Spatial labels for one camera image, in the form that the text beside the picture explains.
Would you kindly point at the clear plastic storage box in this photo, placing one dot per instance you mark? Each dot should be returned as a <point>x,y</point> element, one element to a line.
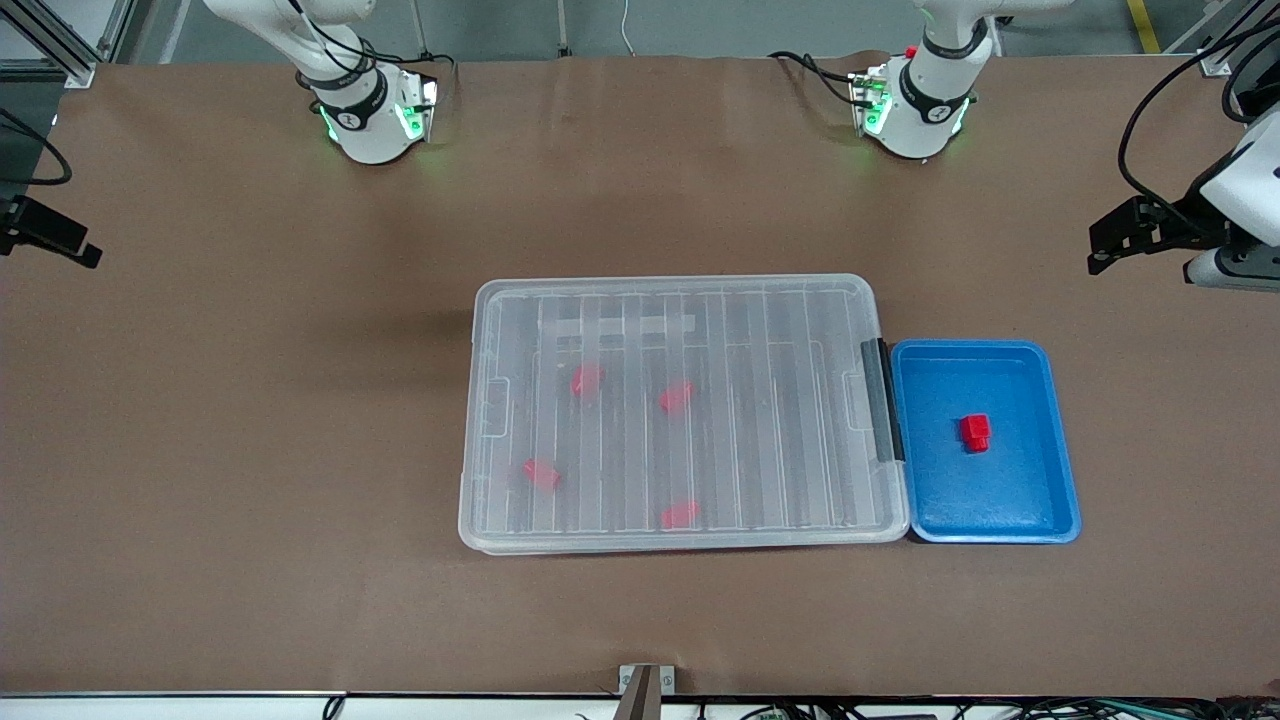
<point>800,540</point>

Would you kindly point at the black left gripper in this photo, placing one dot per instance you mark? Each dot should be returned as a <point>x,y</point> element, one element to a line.
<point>1178,222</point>

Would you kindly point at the clear plastic box lid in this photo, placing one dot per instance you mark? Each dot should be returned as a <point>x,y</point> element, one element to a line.
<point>760,450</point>

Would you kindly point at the aluminium frame profile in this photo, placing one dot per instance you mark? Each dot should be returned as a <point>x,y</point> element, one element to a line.
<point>1225,40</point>
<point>60,40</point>

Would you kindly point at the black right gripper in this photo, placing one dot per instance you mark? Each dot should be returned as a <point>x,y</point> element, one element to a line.
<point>22,222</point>

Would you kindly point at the red block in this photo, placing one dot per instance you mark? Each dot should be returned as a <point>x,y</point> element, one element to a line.
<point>587,379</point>
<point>677,396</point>
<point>975,432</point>
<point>680,514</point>
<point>541,474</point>

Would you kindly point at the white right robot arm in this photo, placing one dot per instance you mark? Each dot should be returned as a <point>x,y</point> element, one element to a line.
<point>365,130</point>

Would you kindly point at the blue plastic tray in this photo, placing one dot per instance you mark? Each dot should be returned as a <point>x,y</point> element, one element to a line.
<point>1020,480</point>

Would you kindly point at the white table edge rail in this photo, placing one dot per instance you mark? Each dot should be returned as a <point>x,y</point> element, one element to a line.
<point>150,708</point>

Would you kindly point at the dark camera post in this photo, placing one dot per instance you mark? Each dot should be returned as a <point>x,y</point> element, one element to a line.
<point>640,700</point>

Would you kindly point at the small metal bracket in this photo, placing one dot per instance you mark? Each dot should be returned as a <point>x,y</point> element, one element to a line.
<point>668,680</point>

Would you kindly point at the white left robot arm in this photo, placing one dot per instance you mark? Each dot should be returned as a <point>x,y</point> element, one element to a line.
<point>920,120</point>

